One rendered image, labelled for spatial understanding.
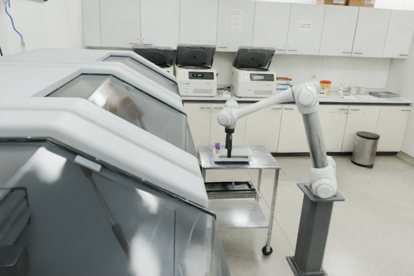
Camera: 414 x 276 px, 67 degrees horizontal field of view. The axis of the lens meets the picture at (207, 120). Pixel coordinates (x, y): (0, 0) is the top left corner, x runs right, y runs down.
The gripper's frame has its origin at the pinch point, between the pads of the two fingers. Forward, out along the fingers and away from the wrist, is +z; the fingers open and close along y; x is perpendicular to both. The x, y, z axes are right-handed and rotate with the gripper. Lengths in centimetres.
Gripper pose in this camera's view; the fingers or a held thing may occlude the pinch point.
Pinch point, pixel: (228, 152)
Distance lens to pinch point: 245.4
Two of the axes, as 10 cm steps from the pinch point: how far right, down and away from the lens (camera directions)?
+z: -0.5, 9.6, 2.9
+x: -9.9, -0.2, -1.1
